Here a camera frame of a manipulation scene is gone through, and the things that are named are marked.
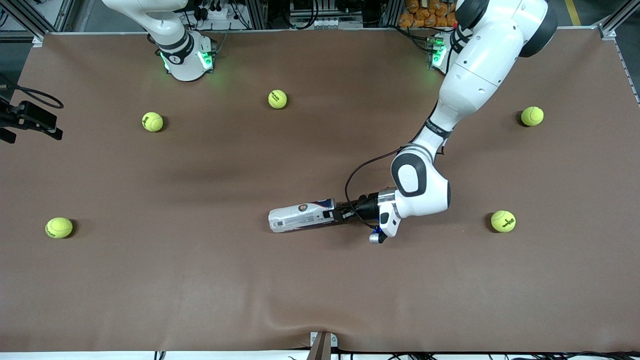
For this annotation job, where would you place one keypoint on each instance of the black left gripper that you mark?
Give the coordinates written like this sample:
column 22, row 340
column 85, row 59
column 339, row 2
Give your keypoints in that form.
column 367, row 206

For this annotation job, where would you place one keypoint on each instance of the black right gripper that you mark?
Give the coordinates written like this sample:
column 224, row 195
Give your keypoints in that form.
column 24, row 116

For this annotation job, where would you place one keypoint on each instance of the white tennis ball can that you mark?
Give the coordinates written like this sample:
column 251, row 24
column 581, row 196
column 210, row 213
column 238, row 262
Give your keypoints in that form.
column 295, row 217

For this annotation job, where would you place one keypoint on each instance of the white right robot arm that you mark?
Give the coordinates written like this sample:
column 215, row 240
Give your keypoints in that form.
column 182, row 55

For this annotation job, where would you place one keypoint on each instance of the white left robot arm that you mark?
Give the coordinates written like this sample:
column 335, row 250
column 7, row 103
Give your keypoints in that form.
column 480, row 65

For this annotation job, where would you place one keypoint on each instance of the yellow tennis ball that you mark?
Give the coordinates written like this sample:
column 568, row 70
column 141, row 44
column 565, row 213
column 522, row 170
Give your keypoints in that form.
column 532, row 116
column 152, row 121
column 503, row 221
column 277, row 99
column 59, row 227

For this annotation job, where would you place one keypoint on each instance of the brown table mat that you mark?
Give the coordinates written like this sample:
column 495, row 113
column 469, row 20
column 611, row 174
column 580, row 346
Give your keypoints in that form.
column 320, row 280

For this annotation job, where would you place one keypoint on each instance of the white connector row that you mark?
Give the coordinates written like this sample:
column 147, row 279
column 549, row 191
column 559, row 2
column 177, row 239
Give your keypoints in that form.
column 325, row 23

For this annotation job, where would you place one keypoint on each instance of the white power strip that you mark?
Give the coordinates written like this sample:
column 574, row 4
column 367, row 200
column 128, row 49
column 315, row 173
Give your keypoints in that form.
column 215, row 14

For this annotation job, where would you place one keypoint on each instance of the orange objects pile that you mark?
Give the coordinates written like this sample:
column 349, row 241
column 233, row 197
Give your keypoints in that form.
column 420, row 20

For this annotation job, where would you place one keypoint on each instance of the aluminium frame strut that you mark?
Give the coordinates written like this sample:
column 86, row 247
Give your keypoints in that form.
column 612, row 27
column 30, row 25

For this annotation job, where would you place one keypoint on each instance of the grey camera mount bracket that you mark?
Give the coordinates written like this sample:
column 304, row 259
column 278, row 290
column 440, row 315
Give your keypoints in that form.
column 322, row 347

